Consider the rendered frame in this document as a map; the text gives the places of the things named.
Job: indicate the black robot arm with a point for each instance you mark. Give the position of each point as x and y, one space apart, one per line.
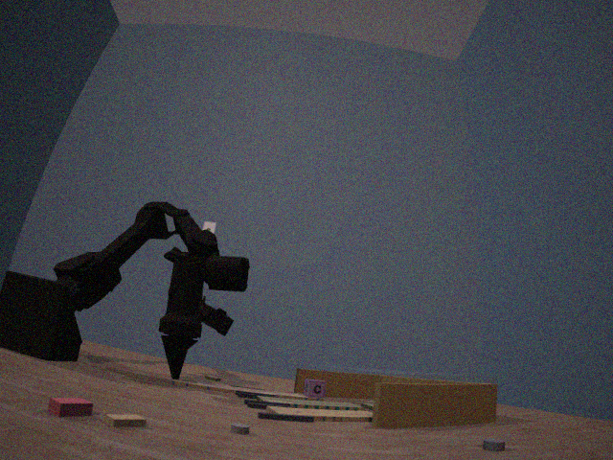
90 276

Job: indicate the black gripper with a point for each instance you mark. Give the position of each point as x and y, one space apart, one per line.
180 325

